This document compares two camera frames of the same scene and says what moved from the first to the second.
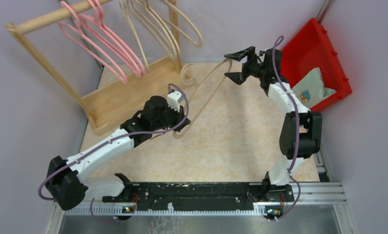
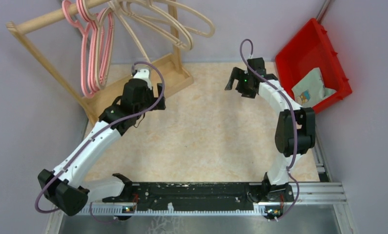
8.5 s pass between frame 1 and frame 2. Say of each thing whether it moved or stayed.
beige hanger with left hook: moved
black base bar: stayed
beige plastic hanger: moved
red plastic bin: stayed
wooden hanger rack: stayed
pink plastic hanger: moved
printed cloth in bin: stayed
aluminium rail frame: stayed
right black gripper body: moved
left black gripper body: moved
